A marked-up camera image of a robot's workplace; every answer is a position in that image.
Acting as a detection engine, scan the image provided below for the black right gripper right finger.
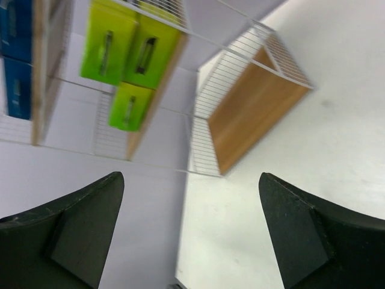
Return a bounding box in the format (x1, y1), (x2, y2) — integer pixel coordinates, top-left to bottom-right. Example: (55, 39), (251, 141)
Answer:
(259, 173), (384, 288)

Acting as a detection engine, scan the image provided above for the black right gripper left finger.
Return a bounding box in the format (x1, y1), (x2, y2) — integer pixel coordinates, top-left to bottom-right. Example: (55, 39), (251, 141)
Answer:
(1, 172), (125, 288)

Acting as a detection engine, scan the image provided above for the green black Gillette Labs box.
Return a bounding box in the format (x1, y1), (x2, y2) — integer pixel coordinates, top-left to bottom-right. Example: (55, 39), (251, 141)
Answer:
(123, 14), (180, 89)
(108, 82), (155, 132)
(80, 1), (138, 85)

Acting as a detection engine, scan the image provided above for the blue Harry's razor box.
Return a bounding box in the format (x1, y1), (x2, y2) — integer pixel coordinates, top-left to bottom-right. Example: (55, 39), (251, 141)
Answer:
(4, 57), (32, 120)

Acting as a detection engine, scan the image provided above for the blue white Harry's box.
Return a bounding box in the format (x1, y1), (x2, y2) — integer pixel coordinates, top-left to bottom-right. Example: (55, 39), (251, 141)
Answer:
(1, 0), (33, 63)

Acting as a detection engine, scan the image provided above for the white wire wooden shelf rack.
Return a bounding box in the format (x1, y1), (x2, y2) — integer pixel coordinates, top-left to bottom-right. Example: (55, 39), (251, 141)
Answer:
(0, 0), (315, 178)

